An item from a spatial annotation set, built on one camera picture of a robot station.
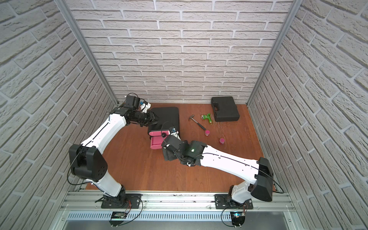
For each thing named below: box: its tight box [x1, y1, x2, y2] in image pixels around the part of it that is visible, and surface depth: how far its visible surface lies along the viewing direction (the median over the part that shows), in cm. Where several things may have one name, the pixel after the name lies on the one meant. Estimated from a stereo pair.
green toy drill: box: [200, 113, 213, 126], surface depth 109 cm
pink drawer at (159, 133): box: [148, 130, 171, 137], surface depth 85 cm
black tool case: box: [210, 96, 241, 122], surface depth 113 cm
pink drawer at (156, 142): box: [149, 135, 168, 150], surface depth 87 cm
